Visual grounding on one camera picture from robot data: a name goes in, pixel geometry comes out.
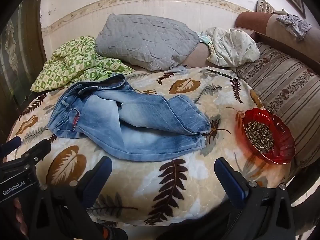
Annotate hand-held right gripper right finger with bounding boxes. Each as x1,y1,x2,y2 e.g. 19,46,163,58
214,157,297,240

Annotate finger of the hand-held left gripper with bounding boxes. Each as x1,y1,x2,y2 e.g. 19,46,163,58
0,136,22,155
20,138,52,165

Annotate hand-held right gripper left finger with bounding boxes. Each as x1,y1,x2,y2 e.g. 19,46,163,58
32,156,113,240

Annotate blue denim pants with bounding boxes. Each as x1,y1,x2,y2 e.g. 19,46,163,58
47,74,212,162

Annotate person's left hand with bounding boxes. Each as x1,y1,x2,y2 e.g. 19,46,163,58
12,197,24,230

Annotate leaf print blanket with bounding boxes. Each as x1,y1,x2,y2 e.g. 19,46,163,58
6,66,290,228

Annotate pile of sunflower seeds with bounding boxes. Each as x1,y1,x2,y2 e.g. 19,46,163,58
245,120,276,153

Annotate red glass bowl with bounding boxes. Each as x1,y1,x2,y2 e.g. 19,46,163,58
242,107,296,165

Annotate dark wooden door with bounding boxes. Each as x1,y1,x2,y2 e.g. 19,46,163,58
0,0,47,135

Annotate green patterned blanket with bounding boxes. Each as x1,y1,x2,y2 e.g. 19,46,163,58
30,36,135,93

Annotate black pen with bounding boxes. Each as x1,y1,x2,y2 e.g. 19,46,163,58
206,69,233,78

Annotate striped sofa seat cover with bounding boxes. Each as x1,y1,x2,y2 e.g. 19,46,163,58
235,41,320,168

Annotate white floral pillow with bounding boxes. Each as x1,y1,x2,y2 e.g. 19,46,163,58
206,27,261,68

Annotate light green cloth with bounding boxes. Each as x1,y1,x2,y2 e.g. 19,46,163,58
196,31,213,46

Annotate grey quilted pillow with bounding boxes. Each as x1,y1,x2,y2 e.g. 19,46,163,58
95,14,200,72

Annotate brown sofa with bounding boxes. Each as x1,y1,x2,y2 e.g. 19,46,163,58
184,11,320,72

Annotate grey crumpled cloth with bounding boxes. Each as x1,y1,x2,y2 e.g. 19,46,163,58
276,14,313,42

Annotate patterned cushion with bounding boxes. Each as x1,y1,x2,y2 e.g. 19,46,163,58
257,0,277,13

